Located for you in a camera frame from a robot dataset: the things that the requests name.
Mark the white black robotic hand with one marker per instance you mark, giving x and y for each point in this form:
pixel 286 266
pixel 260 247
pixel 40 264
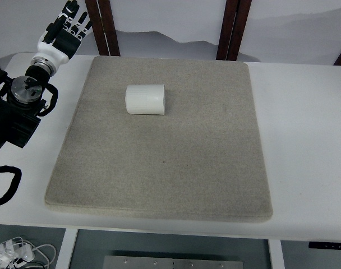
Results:
pixel 63 37

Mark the white ribbed cup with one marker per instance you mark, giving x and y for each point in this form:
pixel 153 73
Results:
pixel 145 99

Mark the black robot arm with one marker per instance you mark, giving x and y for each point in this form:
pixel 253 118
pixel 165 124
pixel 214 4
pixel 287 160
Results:
pixel 24 100

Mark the beige felt mat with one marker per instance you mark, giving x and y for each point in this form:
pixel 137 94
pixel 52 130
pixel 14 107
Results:
pixel 201 160

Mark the metal plate with screws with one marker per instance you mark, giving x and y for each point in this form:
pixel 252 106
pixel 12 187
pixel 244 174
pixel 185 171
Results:
pixel 152 262

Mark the black desk control panel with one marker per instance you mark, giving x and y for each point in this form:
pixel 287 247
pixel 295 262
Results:
pixel 325 245

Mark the left brown wooden frame post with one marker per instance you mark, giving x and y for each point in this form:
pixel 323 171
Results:
pixel 100 13

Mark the middle brown wooden frame post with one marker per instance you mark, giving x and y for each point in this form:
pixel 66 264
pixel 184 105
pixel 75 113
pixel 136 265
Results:
pixel 232 30

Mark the white power adapter with cables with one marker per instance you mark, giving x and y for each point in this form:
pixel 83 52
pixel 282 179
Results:
pixel 21 253

